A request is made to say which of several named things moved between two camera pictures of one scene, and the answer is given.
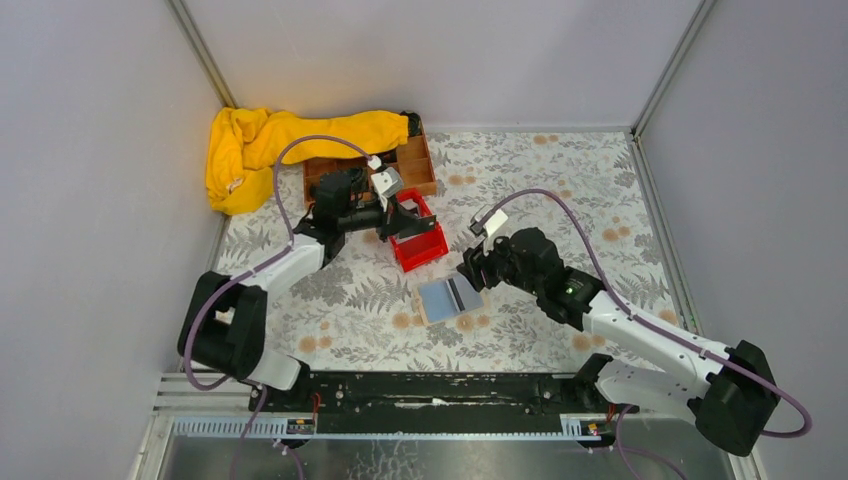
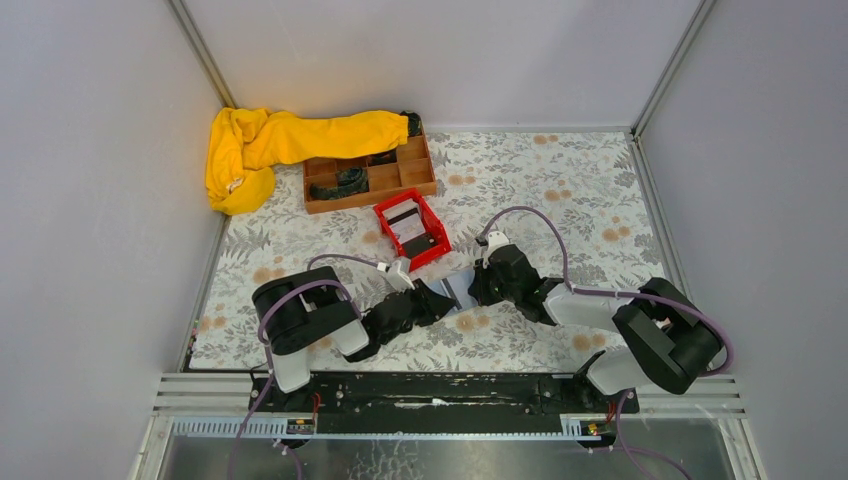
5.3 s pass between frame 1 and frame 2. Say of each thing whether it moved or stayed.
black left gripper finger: moved
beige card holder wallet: moved
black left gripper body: moved
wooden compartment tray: stayed
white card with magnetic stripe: stayed
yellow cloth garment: stayed
